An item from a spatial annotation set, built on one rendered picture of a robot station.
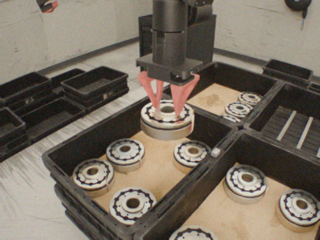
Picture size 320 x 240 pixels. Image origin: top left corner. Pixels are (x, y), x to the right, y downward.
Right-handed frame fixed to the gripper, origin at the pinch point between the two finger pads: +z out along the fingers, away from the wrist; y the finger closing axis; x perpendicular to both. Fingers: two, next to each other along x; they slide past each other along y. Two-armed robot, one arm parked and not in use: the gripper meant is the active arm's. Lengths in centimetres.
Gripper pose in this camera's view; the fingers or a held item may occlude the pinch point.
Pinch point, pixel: (167, 107)
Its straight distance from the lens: 47.1
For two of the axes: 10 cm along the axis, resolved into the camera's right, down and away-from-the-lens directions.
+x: -5.8, 4.1, -7.0
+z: -0.1, 8.6, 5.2
